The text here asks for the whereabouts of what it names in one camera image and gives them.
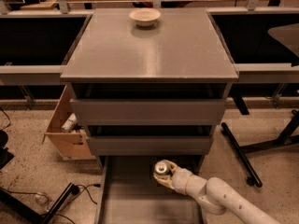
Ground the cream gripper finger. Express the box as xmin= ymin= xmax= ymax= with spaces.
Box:
xmin=163 ymin=160 xmax=178 ymax=174
xmin=153 ymin=173 xmax=174 ymax=189

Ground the black floor cable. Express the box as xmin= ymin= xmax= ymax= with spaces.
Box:
xmin=0 ymin=183 xmax=102 ymax=224

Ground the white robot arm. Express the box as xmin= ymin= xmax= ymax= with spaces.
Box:
xmin=153 ymin=160 xmax=280 ymax=224

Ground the grey drawer cabinet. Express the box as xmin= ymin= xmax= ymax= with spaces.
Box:
xmin=60 ymin=7 xmax=240 ymax=166

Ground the green soda can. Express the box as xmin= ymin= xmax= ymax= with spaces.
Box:
xmin=154 ymin=161 xmax=171 ymax=176

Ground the black stand leg left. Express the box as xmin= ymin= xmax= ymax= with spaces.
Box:
xmin=0 ymin=183 xmax=79 ymax=224

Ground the grey open bottom drawer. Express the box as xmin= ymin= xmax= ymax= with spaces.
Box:
xmin=94 ymin=156 xmax=206 ymax=224

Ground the grey middle drawer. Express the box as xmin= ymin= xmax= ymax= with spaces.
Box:
xmin=87 ymin=136 xmax=213 ymax=156

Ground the white ceramic bowl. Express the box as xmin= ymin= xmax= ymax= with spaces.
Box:
xmin=129 ymin=8 xmax=161 ymax=27

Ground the white item in box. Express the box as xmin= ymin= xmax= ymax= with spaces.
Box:
xmin=62 ymin=113 xmax=77 ymax=133

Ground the grey top drawer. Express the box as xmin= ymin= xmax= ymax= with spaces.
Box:
xmin=70 ymin=99 xmax=225 ymax=126

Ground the wooden box on floor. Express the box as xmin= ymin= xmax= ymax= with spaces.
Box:
xmin=45 ymin=88 xmax=94 ymax=160

